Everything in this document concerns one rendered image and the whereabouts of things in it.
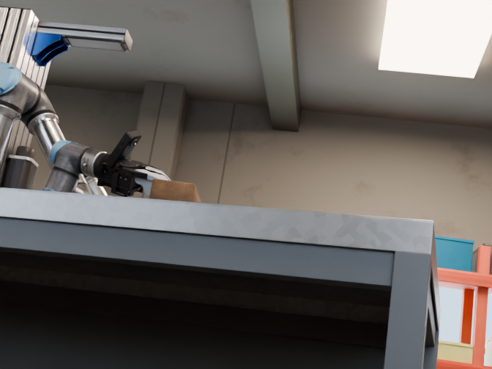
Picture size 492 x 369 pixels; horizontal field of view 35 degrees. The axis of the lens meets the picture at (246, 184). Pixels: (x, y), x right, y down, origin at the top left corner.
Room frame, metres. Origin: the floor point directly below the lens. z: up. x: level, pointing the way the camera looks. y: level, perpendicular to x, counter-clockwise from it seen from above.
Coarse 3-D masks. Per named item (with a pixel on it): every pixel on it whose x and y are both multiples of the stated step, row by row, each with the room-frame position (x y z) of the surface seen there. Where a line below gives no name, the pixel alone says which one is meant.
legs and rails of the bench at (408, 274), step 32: (0, 224) 1.03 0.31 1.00; (32, 224) 1.02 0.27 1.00; (64, 224) 1.00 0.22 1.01; (64, 256) 1.02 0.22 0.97; (96, 256) 0.99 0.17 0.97; (128, 256) 0.98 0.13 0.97; (160, 256) 0.96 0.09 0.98; (192, 256) 0.95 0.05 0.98; (224, 256) 0.94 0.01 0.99; (256, 256) 0.93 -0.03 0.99; (288, 256) 0.92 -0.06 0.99; (320, 256) 0.91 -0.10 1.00; (352, 256) 0.90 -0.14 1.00; (384, 256) 0.89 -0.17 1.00; (416, 256) 0.87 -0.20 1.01; (384, 288) 0.90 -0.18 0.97; (416, 288) 0.87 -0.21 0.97; (416, 320) 0.87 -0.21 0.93; (416, 352) 0.87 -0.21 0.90
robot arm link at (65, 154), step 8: (56, 144) 2.01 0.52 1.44; (64, 144) 2.00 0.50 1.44; (72, 144) 2.00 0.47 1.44; (80, 144) 2.01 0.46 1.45; (56, 152) 2.01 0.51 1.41; (64, 152) 2.00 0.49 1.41; (72, 152) 1.99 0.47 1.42; (80, 152) 1.98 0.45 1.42; (56, 160) 2.01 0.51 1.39; (64, 160) 2.00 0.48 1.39; (72, 160) 1.99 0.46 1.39; (80, 160) 1.98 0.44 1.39; (64, 168) 2.00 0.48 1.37; (72, 168) 2.00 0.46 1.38; (80, 168) 1.99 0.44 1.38
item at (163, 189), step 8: (152, 184) 1.04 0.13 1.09; (160, 184) 1.04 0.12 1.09; (168, 184) 1.04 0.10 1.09; (176, 184) 1.04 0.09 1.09; (184, 184) 1.04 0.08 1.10; (192, 184) 1.04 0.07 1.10; (152, 192) 1.04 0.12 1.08; (160, 192) 1.04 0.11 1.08; (168, 192) 1.04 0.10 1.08; (176, 192) 1.04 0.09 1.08; (184, 192) 1.04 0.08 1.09; (192, 192) 1.04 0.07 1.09; (176, 200) 1.04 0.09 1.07; (184, 200) 1.04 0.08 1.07; (192, 200) 1.04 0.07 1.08; (200, 200) 1.11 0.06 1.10
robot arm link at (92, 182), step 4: (84, 176) 2.73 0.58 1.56; (88, 176) 2.73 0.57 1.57; (88, 180) 2.74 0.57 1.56; (92, 180) 2.75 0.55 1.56; (96, 180) 2.76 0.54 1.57; (88, 184) 2.75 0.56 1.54; (92, 184) 2.75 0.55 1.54; (96, 184) 2.76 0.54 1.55; (92, 188) 2.75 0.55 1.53; (96, 188) 2.76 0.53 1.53; (100, 188) 2.77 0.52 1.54; (92, 192) 2.76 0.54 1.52; (96, 192) 2.76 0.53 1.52; (100, 192) 2.76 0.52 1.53; (104, 192) 2.78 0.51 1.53
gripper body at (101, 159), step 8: (96, 160) 1.96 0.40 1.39; (104, 160) 1.97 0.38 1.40; (120, 160) 1.95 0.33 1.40; (128, 160) 1.97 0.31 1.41; (96, 168) 1.97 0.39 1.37; (104, 168) 1.98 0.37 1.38; (112, 168) 1.96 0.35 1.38; (120, 168) 1.93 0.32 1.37; (136, 168) 1.92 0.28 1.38; (96, 176) 1.99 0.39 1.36; (104, 176) 1.99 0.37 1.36; (112, 176) 1.98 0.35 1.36; (120, 176) 1.94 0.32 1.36; (128, 176) 1.93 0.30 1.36; (104, 184) 2.01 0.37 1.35; (112, 184) 1.96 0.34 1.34; (120, 184) 1.96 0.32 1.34; (128, 184) 1.94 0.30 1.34; (136, 184) 1.97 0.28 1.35; (112, 192) 1.97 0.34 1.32; (120, 192) 1.97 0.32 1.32; (128, 192) 1.95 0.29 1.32
